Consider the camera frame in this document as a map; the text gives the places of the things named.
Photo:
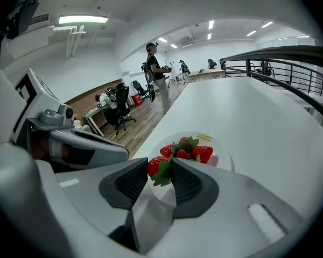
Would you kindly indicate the white desk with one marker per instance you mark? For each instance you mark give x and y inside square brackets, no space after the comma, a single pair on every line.
[92,114]

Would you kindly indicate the long ceiling light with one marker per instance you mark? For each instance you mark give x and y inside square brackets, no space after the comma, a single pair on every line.
[83,19]

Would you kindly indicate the black office chair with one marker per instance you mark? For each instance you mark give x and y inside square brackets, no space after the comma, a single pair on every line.
[123,103]
[138,88]

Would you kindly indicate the white wall pipes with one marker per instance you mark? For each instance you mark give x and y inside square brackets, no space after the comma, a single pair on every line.
[72,36]

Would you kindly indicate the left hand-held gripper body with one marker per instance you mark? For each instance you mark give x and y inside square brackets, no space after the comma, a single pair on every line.
[40,95]

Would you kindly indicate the red strawberry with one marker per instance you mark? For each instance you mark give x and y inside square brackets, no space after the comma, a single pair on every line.
[154,165]
[203,152]
[182,154]
[167,150]
[183,139]

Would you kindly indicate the black metal railing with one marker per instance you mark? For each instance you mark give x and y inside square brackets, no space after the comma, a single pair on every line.
[285,71]

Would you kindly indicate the black wall-mounted device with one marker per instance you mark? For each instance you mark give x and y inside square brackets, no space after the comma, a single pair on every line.
[21,15]

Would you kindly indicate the white plate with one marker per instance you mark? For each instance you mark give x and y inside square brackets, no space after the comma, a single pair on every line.
[224,154]

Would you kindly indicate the red box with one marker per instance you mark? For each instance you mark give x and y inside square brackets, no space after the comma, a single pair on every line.
[136,100]

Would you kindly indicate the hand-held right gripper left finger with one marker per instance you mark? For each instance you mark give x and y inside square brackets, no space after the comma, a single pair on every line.
[91,195]

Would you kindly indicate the wooden top counter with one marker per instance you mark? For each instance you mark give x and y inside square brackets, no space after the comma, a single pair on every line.
[204,73]

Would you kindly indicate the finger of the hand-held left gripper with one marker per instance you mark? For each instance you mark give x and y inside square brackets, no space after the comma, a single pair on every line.
[107,150]

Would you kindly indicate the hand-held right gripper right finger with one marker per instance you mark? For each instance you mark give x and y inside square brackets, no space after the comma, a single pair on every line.
[231,211]

